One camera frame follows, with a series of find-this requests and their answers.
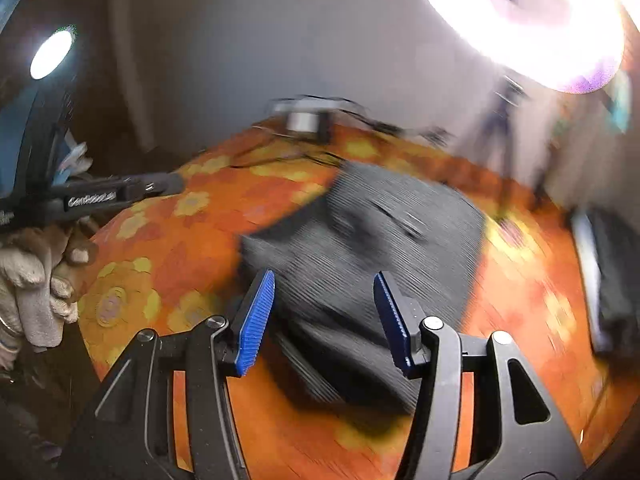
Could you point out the blue cloth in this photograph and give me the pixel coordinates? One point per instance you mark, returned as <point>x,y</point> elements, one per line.
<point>10,160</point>

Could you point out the white clip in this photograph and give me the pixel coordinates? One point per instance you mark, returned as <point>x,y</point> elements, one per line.
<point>75,160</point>

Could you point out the orange floral bed sheet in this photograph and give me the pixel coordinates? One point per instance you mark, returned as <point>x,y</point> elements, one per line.
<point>180,260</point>

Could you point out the white gooseneck lamp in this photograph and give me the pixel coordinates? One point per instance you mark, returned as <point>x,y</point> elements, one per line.
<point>50,55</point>

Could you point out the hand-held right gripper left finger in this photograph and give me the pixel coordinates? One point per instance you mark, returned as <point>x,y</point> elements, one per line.
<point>255,325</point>

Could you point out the person's left hand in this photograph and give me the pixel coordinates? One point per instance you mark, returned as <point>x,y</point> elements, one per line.
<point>30,270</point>

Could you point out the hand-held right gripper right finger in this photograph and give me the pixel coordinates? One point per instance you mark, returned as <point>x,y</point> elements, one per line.
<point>395,320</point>

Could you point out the small black tripod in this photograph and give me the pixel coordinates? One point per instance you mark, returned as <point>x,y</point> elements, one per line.
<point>495,125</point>

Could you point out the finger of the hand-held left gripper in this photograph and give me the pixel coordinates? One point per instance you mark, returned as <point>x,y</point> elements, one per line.
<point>155,185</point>

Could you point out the grey pants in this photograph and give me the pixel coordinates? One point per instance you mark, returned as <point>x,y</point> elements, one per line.
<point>360,240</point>

